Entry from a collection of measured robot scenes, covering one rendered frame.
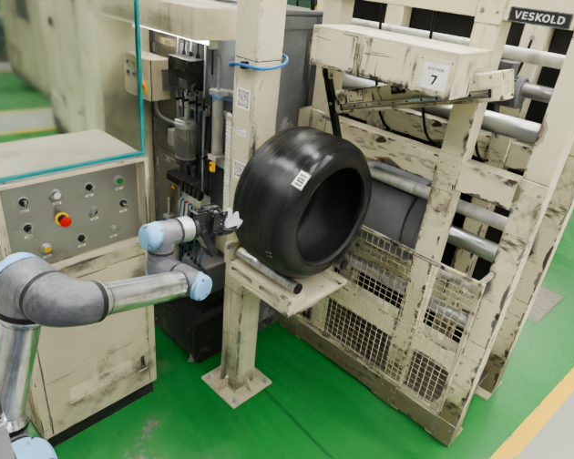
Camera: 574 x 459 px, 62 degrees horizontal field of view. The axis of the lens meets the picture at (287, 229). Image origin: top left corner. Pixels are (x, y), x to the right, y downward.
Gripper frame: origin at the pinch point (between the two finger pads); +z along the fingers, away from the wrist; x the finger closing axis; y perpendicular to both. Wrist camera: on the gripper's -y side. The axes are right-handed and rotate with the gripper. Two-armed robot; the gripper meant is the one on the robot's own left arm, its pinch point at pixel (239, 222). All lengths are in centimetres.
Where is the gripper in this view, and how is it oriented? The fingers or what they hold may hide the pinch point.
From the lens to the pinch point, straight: 160.3
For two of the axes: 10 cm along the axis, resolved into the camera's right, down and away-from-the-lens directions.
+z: 6.8, -1.8, 7.1
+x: -7.1, -3.9, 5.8
